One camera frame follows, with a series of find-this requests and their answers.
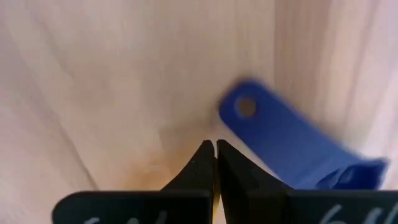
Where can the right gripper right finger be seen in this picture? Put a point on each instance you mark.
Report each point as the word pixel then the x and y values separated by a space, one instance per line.
pixel 280 207

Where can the dark indigo measuring cup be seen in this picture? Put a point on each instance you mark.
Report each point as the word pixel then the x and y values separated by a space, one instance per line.
pixel 280 137

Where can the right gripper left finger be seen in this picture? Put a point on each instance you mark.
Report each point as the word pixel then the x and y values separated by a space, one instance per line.
pixel 171 207

